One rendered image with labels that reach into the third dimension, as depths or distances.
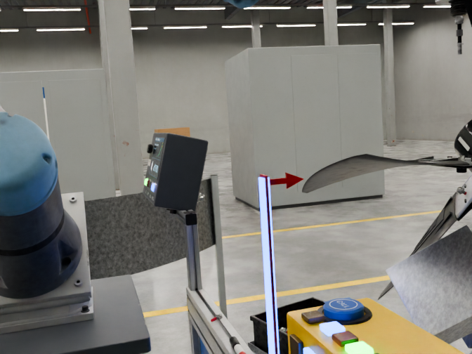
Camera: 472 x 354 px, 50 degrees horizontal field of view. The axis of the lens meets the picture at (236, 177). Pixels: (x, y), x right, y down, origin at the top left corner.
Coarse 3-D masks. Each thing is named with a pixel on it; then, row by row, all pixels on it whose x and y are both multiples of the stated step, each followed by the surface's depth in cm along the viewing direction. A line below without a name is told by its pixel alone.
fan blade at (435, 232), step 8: (456, 192) 98; (448, 200) 97; (448, 208) 95; (440, 216) 97; (448, 216) 92; (456, 216) 90; (432, 224) 100; (440, 224) 93; (448, 224) 91; (432, 232) 96; (440, 232) 92; (424, 240) 98; (432, 240) 93; (416, 248) 101
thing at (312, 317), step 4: (308, 312) 50; (312, 312) 50; (316, 312) 50; (304, 316) 50; (308, 316) 49; (312, 316) 49; (316, 316) 49; (320, 316) 49; (308, 320) 49; (312, 320) 49; (316, 320) 49; (320, 320) 49
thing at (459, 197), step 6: (468, 180) 94; (462, 186) 96; (468, 186) 92; (468, 192) 91; (456, 198) 96; (462, 198) 92; (468, 198) 89; (456, 204) 94; (462, 204) 91; (468, 204) 88; (456, 210) 92; (462, 210) 89
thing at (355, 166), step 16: (352, 160) 70; (368, 160) 70; (384, 160) 70; (400, 160) 71; (416, 160) 81; (432, 160) 79; (448, 160) 79; (320, 176) 80; (336, 176) 83; (352, 176) 87
